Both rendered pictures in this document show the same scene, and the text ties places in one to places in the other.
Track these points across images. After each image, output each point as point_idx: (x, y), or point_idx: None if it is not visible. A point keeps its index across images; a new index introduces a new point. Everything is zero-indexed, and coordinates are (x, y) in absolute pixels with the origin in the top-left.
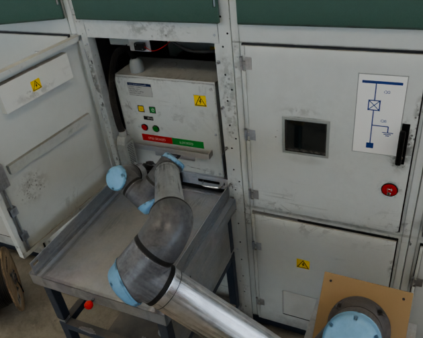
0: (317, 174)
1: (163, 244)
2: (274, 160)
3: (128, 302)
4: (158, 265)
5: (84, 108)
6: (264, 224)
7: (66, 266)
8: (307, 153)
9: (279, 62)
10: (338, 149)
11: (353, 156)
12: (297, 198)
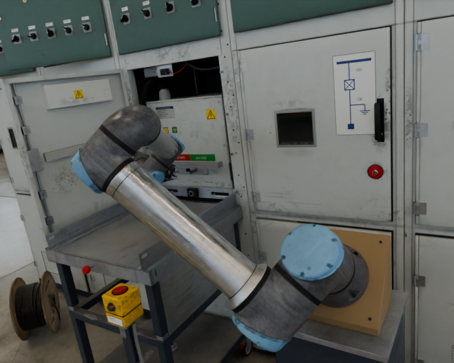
0: (308, 166)
1: (120, 123)
2: (271, 157)
3: (83, 178)
4: (114, 144)
5: None
6: (267, 230)
7: (78, 245)
8: (297, 144)
9: (268, 59)
10: (323, 135)
11: (338, 141)
12: (294, 196)
